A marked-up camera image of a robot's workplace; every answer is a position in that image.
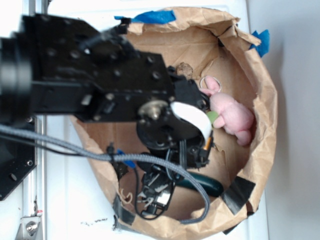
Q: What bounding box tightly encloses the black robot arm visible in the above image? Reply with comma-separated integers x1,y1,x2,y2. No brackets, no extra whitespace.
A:
0,14,213,168

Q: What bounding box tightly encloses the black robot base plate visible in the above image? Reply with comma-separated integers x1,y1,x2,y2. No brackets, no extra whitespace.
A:
0,133,37,201

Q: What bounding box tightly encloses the pink plush bunny toy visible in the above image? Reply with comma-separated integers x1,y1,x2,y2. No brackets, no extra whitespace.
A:
199,75,255,146

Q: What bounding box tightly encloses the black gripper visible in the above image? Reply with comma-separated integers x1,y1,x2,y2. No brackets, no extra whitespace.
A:
136,66,214,169

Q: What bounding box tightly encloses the metal corner bracket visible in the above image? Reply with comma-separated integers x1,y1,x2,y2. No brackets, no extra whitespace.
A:
15,216,43,240

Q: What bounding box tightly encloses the green plush frog toy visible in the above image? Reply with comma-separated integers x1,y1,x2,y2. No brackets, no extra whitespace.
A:
206,111,219,128

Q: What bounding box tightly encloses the grey braided cable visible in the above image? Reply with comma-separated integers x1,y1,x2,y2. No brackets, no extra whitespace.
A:
0,124,211,225

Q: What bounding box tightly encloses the aluminium extrusion rail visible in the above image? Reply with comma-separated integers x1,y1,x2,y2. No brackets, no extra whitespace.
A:
16,0,50,240

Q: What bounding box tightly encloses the brown paper bag bin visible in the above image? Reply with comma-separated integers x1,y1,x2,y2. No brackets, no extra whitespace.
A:
89,7,278,240

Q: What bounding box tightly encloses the brown rock-like lump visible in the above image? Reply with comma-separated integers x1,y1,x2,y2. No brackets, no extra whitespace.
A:
176,62,194,80

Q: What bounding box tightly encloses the dark green plastic pickle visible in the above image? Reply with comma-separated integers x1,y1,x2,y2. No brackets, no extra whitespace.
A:
177,172,224,197

